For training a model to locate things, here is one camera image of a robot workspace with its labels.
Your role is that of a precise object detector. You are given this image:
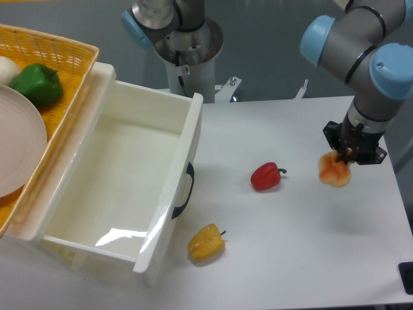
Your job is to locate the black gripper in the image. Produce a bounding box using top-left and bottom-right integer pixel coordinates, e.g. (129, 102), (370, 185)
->
(323, 115), (387, 165)

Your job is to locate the round orange bread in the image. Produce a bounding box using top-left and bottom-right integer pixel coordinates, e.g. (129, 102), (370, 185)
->
(318, 150), (351, 187)

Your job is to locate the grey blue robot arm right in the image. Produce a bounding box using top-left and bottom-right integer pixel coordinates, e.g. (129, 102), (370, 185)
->
(299, 1), (412, 165)

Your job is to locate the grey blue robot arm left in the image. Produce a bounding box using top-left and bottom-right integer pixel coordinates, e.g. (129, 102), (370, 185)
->
(121, 1), (326, 103)

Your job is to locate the open white upper drawer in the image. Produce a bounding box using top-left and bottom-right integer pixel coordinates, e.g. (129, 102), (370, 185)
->
(37, 79), (204, 288)

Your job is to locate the beige round plate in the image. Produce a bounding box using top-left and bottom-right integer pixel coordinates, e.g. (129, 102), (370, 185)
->
(1, 85), (47, 197)

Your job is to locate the white drawer cabinet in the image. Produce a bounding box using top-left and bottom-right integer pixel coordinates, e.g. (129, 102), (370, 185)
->
(0, 61), (152, 285)

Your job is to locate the white round bun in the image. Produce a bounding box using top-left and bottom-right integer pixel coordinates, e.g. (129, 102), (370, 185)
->
(0, 56), (21, 86)

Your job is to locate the red bell pepper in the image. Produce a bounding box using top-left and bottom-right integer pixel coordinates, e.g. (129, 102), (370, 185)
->
(250, 162), (287, 191)

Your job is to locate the black object at table edge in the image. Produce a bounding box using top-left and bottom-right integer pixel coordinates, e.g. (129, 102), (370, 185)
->
(398, 262), (413, 295)

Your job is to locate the yellow bell pepper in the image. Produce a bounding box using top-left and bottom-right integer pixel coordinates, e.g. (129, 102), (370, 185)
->
(187, 223), (226, 262)

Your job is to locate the yellow woven basket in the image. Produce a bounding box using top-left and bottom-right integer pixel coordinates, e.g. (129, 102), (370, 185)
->
(1, 25), (99, 233)

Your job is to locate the green bell pepper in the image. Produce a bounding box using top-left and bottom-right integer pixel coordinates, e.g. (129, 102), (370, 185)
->
(10, 63), (63, 109)

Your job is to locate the black drawer handle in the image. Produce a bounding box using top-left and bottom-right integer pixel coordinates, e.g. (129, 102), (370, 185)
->
(172, 162), (195, 219)

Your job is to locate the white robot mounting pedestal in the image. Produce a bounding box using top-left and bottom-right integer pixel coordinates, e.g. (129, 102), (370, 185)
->
(154, 18), (242, 103)

